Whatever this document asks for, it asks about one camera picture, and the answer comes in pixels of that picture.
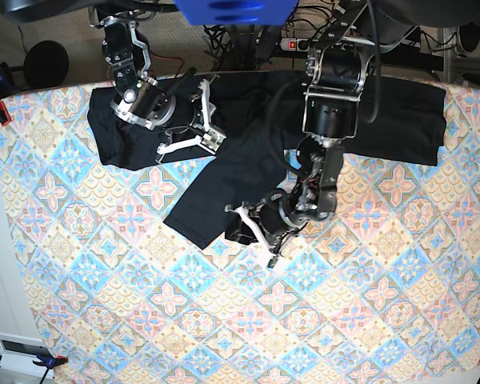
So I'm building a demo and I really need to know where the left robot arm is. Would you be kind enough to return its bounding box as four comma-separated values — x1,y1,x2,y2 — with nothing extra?
225,1,480,253

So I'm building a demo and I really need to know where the blue clamp top left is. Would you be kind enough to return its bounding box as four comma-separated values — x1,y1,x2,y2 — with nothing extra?
0,62,14,87

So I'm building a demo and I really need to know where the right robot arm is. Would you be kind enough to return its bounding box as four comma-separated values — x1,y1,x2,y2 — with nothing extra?
0,1,226,154

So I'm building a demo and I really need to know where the white power strip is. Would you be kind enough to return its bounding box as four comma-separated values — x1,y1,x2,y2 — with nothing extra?
279,38,310,52

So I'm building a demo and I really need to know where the white box with dark window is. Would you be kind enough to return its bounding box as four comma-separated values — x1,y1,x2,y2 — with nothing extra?
0,332,50,378

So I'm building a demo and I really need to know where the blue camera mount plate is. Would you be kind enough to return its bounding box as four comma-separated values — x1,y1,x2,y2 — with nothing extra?
174,0,298,26

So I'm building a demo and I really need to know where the black t-shirt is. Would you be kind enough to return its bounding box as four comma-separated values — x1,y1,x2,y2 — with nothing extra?
87,71,446,248

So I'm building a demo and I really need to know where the blue clamp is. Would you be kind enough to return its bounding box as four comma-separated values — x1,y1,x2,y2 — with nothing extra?
0,62,14,87
0,353,68,383

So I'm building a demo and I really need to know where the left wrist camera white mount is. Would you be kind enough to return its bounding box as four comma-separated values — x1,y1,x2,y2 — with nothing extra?
224,201,305,270

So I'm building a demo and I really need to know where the patterned colourful tablecloth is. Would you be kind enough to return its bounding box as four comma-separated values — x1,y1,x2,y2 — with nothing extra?
0,85,480,383

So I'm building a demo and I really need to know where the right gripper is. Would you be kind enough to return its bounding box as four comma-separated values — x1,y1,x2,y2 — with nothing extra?
163,67,224,144

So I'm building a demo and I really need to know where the blue clamp bottom left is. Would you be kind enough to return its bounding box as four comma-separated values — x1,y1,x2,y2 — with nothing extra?
0,353,68,383

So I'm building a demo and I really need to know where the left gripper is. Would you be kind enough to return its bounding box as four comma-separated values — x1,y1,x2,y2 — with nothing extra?
223,199,301,249

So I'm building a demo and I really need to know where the black round stool seat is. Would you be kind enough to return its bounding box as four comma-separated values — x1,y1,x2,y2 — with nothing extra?
23,41,69,90

